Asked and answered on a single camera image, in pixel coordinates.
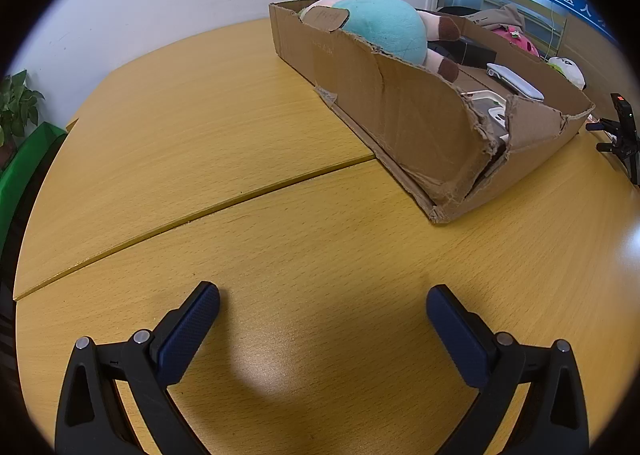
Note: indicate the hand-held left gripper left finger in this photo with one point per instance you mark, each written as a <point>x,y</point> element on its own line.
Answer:
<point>192,325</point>

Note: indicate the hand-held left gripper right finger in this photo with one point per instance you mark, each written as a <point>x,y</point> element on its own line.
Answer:
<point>457,330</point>

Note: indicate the torn cardboard box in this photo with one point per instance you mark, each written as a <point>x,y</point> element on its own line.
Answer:
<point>410,125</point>

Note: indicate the white plastic device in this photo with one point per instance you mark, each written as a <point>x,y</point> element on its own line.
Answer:
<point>487,107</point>

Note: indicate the green chair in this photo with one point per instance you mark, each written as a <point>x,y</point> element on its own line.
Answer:
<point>27,160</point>

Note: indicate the black tripod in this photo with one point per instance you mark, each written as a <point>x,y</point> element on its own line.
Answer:
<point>622,135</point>

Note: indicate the white flat device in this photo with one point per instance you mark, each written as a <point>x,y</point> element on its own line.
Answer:
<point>517,81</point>

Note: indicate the black box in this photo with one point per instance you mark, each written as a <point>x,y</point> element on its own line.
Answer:
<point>462,51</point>

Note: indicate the green potted plant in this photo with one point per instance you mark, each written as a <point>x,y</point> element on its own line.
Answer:
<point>17,105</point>

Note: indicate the pink round toy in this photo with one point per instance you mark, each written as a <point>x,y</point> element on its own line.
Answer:
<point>517,40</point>

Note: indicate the teal plush toy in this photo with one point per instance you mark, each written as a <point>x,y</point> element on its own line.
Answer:
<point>385,27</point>

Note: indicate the beige jacket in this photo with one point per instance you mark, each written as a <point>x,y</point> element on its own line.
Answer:
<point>502,17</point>

